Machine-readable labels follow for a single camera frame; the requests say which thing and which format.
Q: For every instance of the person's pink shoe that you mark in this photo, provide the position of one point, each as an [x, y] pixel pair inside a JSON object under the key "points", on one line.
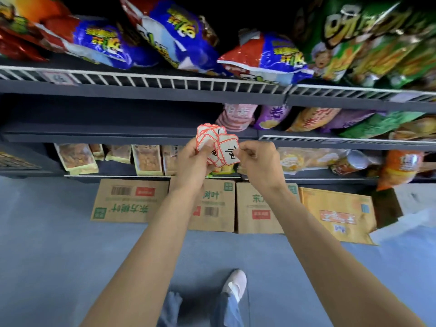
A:
{"points": [[235, 284]]}

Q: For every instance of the pink striped snack bag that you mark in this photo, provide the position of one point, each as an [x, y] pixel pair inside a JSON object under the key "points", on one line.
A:
{"points": [[235, 117]]}

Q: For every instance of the dark green box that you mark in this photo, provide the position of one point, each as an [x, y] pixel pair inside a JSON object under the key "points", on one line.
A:
{"points": [[386, 207]]}

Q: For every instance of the long white plastic strip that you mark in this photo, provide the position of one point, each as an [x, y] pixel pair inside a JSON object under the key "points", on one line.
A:
{"points": [[408, 224]]}

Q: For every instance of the clear yellow snack packet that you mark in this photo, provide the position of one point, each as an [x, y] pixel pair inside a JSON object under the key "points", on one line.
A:
{"points": [[296, 160], [327, 156]]}

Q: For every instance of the metal food can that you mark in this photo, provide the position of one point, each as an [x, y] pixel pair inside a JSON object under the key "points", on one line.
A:
{"points": [[351, 163]]}

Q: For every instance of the small green snack bag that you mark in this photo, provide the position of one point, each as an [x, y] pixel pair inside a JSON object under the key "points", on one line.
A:
{"points": [[378, 125]]}

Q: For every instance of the small green potato stick bag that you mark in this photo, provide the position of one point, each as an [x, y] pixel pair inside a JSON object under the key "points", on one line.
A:
{"points": [[385, 61], [340, 37]]}

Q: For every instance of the dark grey metal shelf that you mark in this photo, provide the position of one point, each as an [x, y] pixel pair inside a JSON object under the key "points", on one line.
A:
{"points": [[136, 129]]}

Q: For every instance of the small yellow snack bag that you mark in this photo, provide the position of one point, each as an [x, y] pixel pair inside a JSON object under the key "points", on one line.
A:
{"points": [[415, 129]]}

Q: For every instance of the green snack packet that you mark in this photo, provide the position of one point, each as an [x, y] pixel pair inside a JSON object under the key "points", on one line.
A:
{"points": [[226, 170]]}

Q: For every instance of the person's right hand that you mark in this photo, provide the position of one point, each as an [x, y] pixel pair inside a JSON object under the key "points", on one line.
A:
{"points": [[265, 170]]}

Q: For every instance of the small orange snack bag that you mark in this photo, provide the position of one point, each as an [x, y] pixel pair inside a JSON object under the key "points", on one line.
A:
{"points": [[311, 119]]}

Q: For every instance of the clear plastic label holder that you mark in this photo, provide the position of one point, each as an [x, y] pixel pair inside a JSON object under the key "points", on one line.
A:
{"points": [[389, 98], [41, 76]]}

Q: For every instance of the yellow cardboard box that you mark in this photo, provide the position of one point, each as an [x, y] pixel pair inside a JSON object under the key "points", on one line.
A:
{"points": [[340, 214]]}

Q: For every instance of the person's left forearm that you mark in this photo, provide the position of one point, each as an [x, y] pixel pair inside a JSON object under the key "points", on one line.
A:
{"points": [[143, 262]]}

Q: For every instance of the person's dark trousers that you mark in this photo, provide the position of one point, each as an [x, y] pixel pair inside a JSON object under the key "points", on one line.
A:
{"points": [[224, 313]]}

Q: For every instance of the person's right forearm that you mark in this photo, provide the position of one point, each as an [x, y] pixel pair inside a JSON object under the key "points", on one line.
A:
{"points": [[327, 262]]}

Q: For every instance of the blue white red snack bag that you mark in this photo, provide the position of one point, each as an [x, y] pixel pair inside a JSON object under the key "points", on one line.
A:
{"points": [[177, 30], [269, 57], [102, 44]]}

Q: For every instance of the small purple snack bag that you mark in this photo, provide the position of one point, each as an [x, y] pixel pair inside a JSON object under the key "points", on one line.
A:
{"points": [[270, 117], [347, 119]]}

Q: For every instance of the stack of red-bordered price tags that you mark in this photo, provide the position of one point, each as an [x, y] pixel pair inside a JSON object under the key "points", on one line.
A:
{"points": [[228, 149]]}

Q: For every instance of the person's left hand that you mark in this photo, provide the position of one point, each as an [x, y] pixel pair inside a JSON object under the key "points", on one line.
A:
{"points": [[190, 173]]}

